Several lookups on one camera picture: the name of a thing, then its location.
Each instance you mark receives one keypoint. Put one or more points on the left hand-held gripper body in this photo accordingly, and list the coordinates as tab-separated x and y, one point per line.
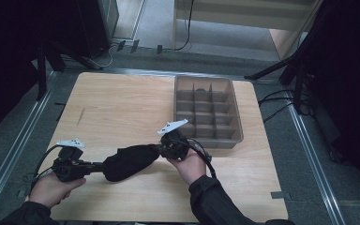
70	164

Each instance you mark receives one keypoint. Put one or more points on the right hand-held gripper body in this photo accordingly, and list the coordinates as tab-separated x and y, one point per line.
176	145

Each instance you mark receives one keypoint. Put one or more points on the black sock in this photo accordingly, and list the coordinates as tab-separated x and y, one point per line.
129	162

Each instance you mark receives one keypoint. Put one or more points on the grey divided organizer box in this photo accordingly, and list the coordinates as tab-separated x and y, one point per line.
206	109

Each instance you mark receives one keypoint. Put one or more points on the person's right hand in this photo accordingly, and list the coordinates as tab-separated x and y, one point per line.
189	168

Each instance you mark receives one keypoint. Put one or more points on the person's left hand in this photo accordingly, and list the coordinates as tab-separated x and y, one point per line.
51	190

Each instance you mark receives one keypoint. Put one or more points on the grey tape piece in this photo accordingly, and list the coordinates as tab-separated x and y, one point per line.
279	195
22	193

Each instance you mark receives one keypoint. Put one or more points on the black stand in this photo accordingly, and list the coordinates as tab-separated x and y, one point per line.
43	68
293	68

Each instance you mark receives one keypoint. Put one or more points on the black cabinet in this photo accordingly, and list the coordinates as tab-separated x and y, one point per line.
97	25

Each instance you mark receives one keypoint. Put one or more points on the light wooden shelf unit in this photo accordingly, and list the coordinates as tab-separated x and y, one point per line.
247	18

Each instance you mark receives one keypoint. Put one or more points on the metal floor rail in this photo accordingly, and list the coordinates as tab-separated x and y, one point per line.
9	156
315	156

